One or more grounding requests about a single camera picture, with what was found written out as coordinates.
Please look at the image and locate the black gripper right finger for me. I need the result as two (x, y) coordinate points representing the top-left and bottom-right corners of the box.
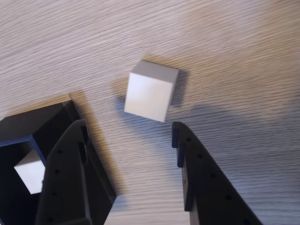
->
(171, 121), (263, 225)

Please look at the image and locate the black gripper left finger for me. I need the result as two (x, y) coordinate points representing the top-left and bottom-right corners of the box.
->
(35, 119), (92, 225)

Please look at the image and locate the white cube block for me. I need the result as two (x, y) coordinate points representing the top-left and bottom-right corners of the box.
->
(13, 149), (46, 195)
(123, 59), (180, 123)

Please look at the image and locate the black open box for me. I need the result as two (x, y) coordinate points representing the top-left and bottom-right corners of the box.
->
(0, 99), (117, 225)

